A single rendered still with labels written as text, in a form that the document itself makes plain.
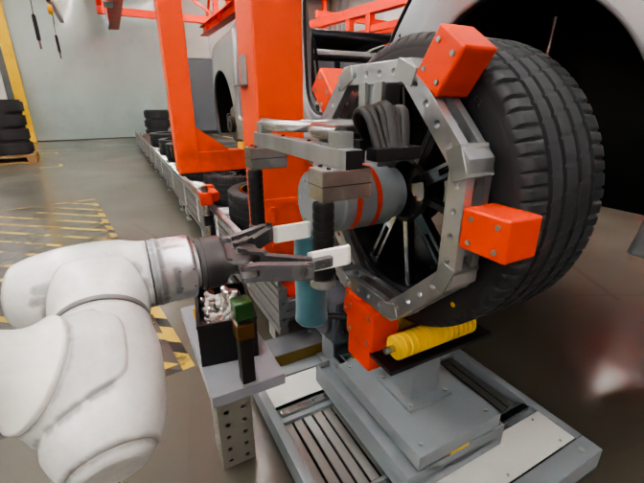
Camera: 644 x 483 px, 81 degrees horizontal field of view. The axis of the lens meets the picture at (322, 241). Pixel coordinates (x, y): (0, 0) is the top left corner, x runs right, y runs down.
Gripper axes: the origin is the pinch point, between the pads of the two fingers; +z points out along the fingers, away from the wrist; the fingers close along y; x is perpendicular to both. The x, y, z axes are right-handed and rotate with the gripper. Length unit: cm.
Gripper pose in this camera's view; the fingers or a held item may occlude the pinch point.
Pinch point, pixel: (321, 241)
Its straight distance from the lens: 62.0
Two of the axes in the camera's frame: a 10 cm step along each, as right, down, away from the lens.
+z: 8.8, -1.6, 4.4
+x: 0.0, -9.4, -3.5
